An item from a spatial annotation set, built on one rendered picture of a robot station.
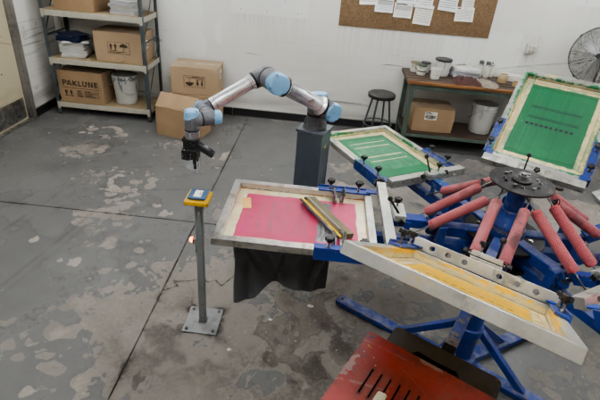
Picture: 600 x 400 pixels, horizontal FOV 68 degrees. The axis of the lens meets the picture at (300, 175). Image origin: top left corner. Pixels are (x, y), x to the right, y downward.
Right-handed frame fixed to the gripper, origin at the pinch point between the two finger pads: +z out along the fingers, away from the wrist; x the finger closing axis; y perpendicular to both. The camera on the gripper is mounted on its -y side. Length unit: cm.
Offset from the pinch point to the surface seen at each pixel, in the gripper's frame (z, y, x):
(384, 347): 0, -91, 104
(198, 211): 23.5, -0.4, 2.0
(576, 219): -8, -189, 21
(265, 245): 12, -43, 41
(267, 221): 14.8, -41.0, 17.9
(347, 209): 15, -83, -2
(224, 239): 11.3, -23.9, 41.2
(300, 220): 15, -58, 14
